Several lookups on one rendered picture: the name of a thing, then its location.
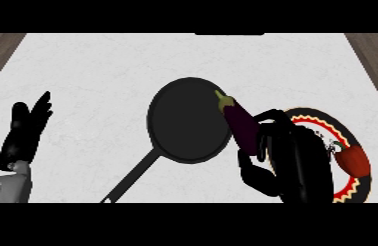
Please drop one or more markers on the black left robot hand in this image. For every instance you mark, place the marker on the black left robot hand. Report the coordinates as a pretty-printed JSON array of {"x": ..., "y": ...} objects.
[{"x": 22, "y": 133}]

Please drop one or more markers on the black frying pan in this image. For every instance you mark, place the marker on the black frying pan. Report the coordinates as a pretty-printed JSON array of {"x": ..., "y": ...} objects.
[{"x": 189, "y": 120}]

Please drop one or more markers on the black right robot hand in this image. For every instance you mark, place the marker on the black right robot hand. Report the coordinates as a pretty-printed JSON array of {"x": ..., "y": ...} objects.
[{"x": 300, "y": 163}]

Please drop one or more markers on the dark purple eggplant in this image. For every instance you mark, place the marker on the dark purple eggplant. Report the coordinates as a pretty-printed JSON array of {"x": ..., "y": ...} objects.
[{"x": 241, "y": 126}]

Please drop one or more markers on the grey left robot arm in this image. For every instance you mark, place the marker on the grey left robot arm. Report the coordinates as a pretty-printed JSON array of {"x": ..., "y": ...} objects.
[{"x": 13, "y": 185}]

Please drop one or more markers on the black red patterned plate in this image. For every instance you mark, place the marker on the black red patterned plate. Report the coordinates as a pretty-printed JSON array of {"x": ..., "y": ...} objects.
[{"x": 351, "y": 133}]

